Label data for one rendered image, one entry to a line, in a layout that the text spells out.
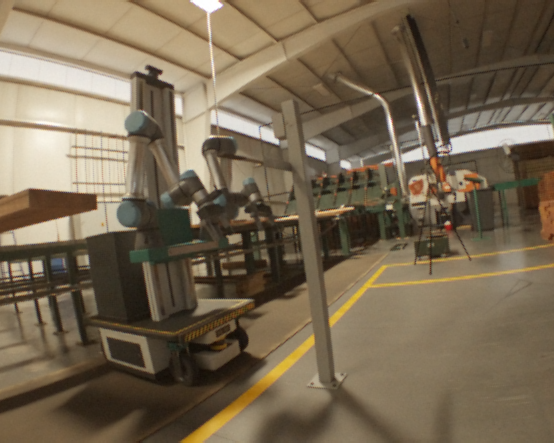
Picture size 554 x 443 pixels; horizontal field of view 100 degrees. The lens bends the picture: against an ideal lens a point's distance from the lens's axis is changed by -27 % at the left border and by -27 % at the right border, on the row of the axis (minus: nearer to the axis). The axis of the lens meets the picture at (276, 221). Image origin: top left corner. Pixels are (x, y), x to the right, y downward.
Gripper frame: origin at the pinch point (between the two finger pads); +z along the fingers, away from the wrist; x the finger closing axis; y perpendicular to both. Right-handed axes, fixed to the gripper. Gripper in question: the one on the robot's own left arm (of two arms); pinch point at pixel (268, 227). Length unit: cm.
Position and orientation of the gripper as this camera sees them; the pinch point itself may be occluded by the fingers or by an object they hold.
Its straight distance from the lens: 169.0
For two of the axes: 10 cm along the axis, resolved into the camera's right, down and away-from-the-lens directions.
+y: 7.3, -5.1, -4.6
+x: 5.7, 0.7, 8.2
